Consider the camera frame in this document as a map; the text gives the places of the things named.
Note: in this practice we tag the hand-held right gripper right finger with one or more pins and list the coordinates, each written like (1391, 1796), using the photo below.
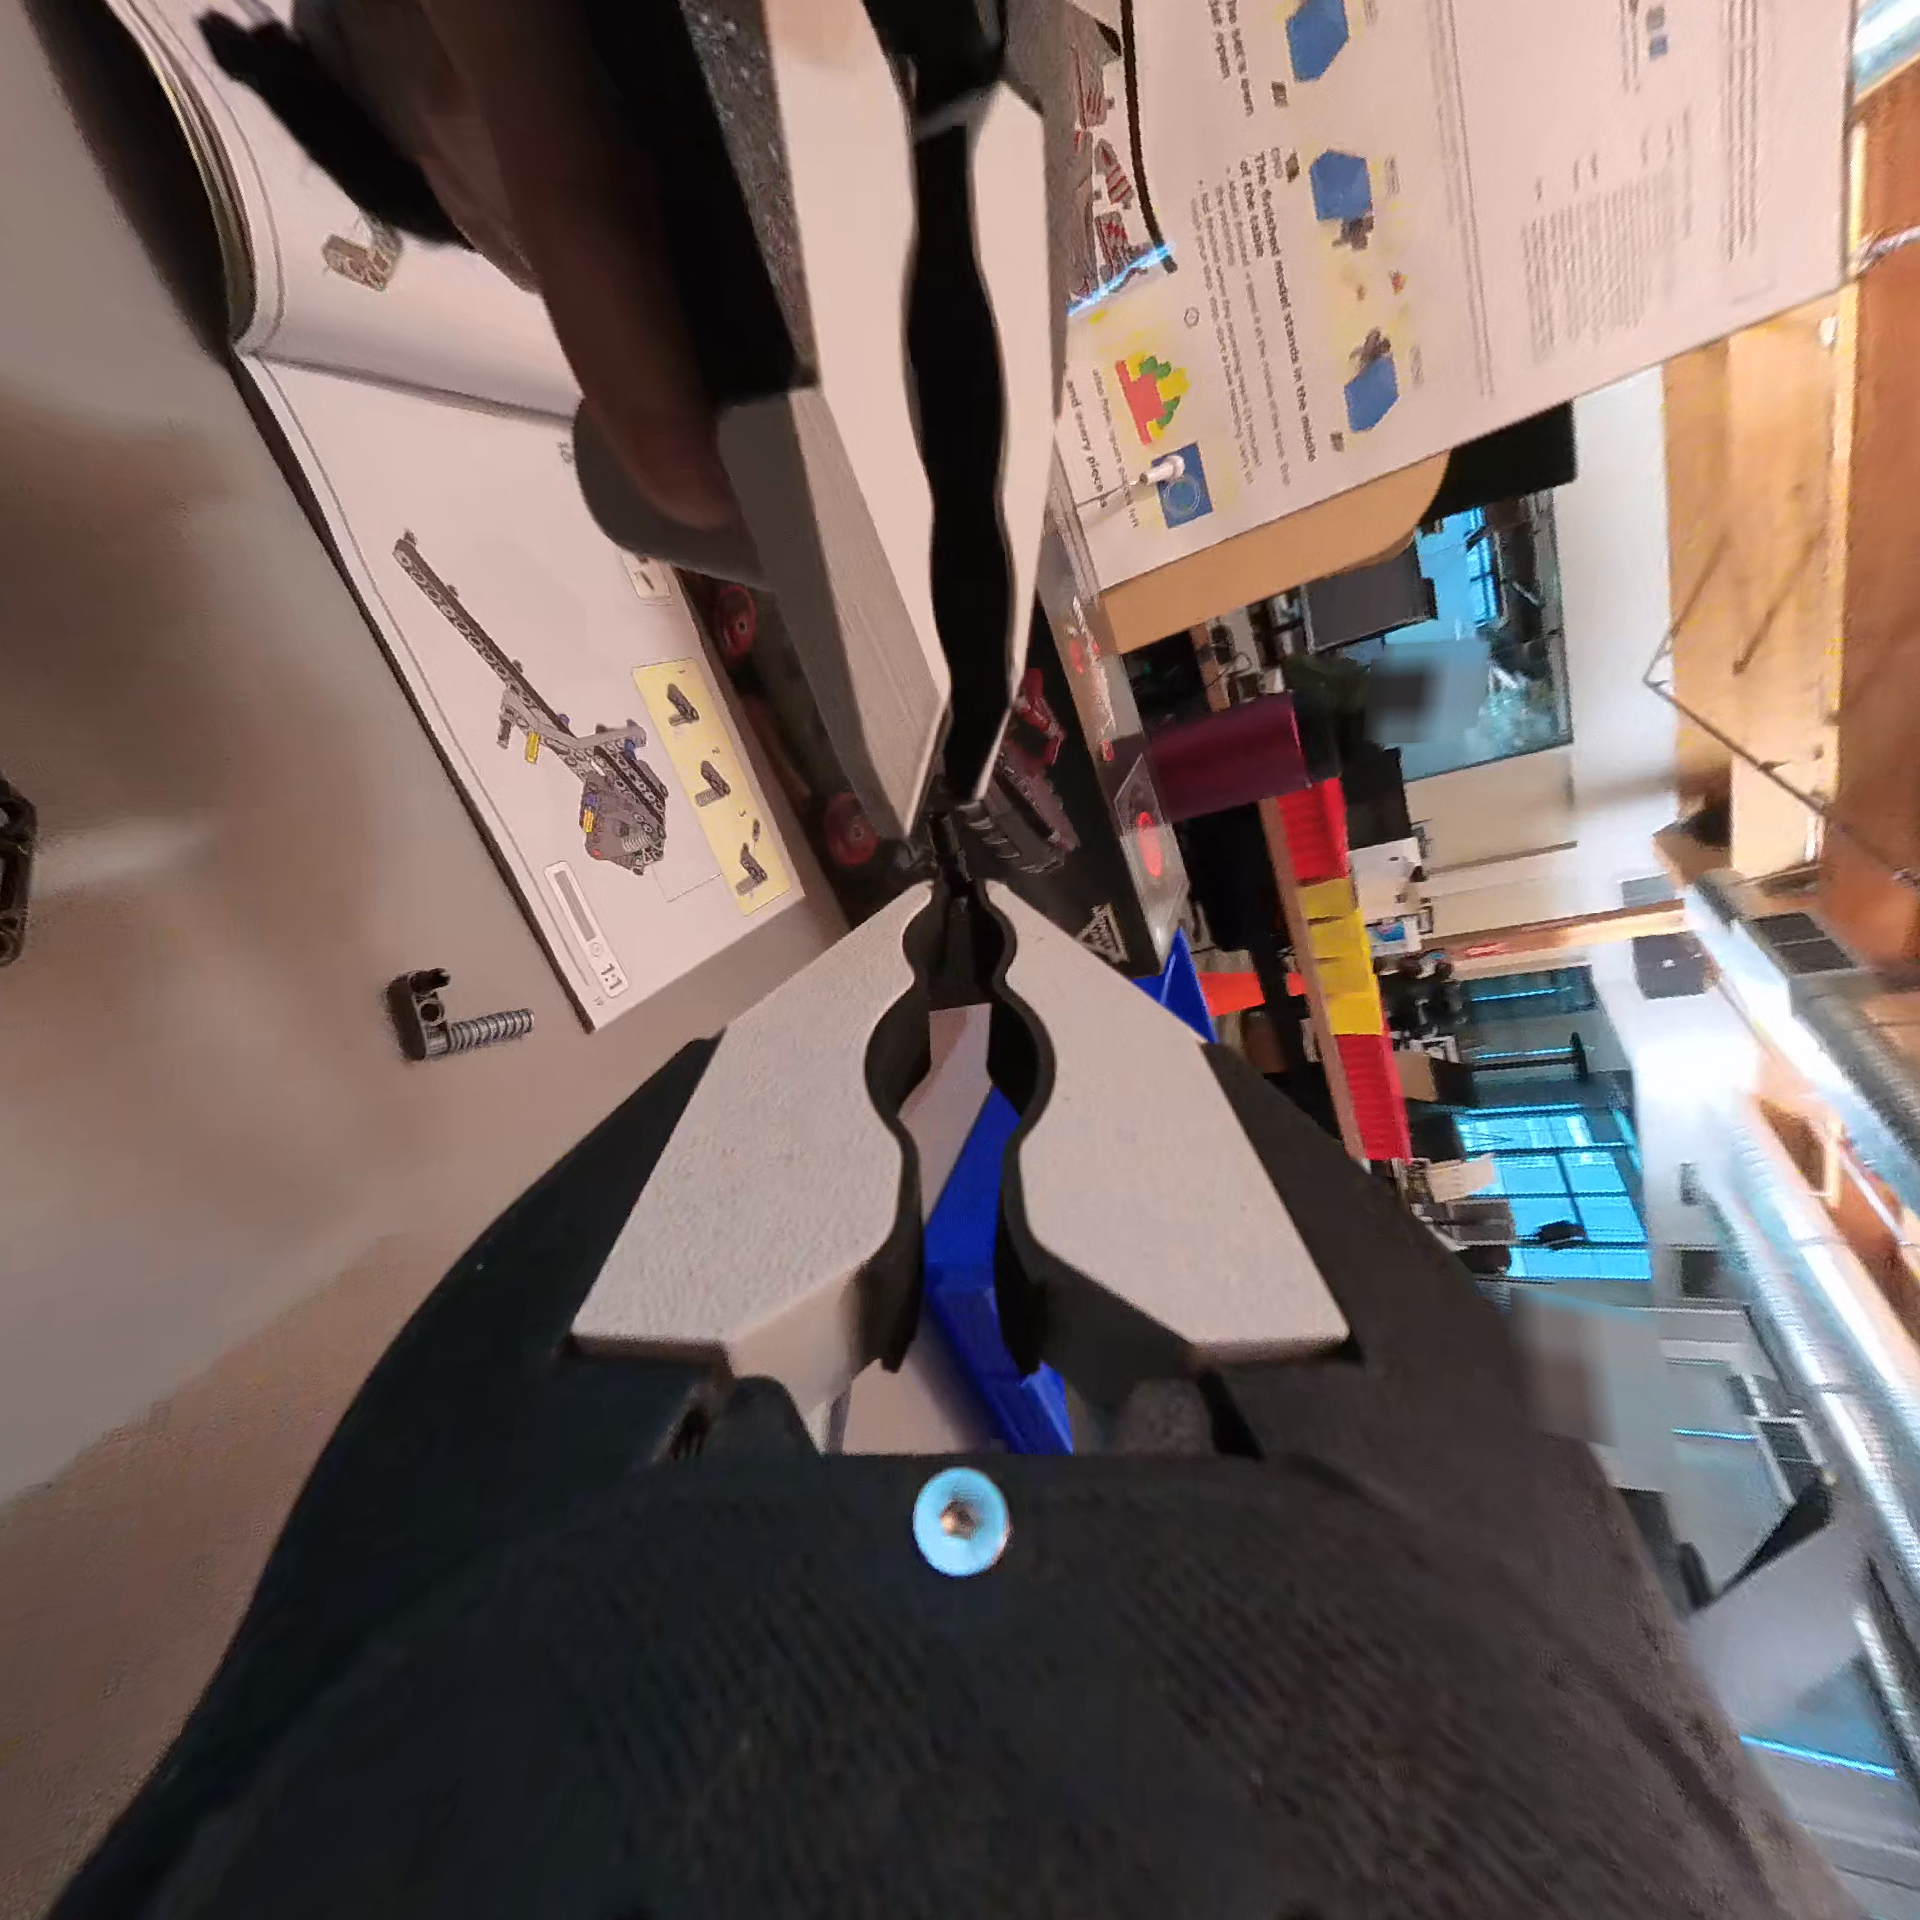
(1185, 1186)

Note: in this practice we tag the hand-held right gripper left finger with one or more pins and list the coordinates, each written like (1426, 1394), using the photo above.
(750, 1186)

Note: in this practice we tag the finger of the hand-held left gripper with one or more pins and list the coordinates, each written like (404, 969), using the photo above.
(1027, 377)
(856, 451)

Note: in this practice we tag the grey connector with worm gear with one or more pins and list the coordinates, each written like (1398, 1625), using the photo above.
(422, 1014)

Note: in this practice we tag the small black pin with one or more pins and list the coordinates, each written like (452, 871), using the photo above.
(953, 869)

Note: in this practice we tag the grey desk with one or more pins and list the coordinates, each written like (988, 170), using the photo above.
(225, 1202)

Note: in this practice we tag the person's left hand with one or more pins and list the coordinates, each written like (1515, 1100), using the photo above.
(599, 225)

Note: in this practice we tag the blue plastic bin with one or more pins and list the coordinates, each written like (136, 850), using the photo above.
(974, 1290)

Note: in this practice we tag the grey red sticker sheet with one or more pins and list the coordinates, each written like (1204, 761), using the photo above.
(1102, 150)

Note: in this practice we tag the red yellow block partition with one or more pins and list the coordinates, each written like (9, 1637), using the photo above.
(1336, 974)

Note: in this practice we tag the black toy set box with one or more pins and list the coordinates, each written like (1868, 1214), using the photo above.
(1079, 839)

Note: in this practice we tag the white instruction booklet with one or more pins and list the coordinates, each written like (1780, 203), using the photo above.
(450, 451)

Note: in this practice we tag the maroon cylinder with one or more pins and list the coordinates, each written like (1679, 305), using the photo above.
(1223, 757)

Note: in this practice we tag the cardboard instruction poster board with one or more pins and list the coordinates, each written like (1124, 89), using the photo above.
(1499, 182)

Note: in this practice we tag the grey motor black frame assembly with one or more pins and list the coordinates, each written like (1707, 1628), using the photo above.
(11, 869)

